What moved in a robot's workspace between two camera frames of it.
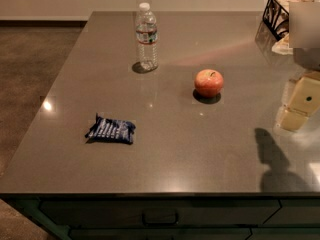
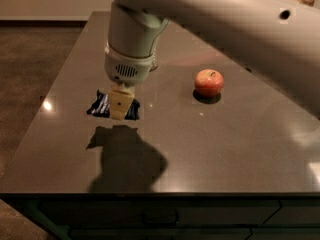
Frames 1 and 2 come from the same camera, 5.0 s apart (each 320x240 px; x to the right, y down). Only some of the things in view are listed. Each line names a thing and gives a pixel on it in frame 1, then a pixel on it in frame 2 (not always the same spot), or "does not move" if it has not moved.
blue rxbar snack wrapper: x=110 y=131 -> x=101 y=107
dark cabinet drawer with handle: x=155 y=212 does not move
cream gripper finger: x=302 y=101 -> x=127 y=71
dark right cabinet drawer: x=303 y=211 does not move
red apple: x=208 y=83 does not move
